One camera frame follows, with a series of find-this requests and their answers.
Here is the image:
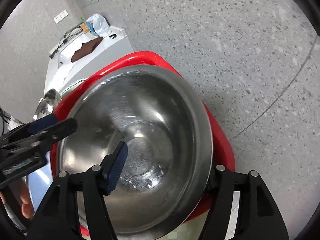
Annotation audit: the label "red plastic basin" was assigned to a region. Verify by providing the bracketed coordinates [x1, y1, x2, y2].
[49, 51, 236, 238]

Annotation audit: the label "orange small box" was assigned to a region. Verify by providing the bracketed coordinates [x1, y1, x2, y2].
[80, 23, 89, 33]

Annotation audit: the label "white sink counter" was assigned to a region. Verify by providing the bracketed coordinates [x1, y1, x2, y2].
[44, 26, 133, 93]

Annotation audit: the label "brown folded cloth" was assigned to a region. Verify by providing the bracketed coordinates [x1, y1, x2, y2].
[71, 37, 104, 62]

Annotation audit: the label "left hand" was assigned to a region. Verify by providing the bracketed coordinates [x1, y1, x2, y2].
[9, 179, 35, 219]

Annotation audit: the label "black cable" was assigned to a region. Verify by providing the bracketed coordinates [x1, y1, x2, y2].
[49, 26, 85, 59]

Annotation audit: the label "large steel bowl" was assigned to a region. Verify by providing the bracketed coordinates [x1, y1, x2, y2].
[56, 64, 214, 240]

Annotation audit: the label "white wall sockets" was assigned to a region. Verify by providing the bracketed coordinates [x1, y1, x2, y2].
[53, 10, 68, 24]

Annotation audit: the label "small steel bowl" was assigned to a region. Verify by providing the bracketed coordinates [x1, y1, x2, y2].
[33, 89, 62, 121]

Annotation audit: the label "blue white plastic bag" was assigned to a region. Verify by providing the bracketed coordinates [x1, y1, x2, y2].
[86, 14, 112, 37]

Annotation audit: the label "black hook on counter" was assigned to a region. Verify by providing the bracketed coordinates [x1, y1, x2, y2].
[109, 34, 117, 39]

